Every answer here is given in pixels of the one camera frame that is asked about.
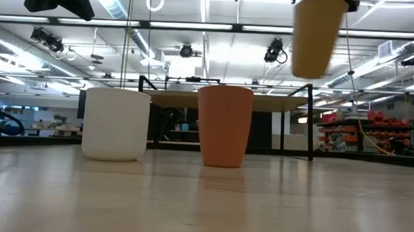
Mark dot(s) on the wooden shelf with black frame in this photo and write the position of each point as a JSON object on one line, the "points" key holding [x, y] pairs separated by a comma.
{"points": [[179, 99]]}

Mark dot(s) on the orange plastic cup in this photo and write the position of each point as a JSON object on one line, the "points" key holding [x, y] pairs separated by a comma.
{"points": [[224, 127]]}

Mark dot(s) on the potted green plant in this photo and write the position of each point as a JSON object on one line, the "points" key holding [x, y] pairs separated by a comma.
{"points": [[58, 120]]}

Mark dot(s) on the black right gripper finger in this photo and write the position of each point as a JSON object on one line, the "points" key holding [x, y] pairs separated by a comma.
{"points": [[352, 3]]}

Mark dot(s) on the black horizontal frame beam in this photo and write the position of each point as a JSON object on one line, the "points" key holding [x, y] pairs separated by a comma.
{"points": [[144, 23]]}

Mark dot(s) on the rack with red bins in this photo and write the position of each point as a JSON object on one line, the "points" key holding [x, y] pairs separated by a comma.
{"points": [[377, 132]]}

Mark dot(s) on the black ceiling-mounted camera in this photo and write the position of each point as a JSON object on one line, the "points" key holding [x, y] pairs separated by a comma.
{"points": [[273, 50], [186, 50], [409, 61], [47, 39]]}

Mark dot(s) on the tan plastic cup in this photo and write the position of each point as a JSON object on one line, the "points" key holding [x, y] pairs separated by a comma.
{"points": [[315, 40]]}

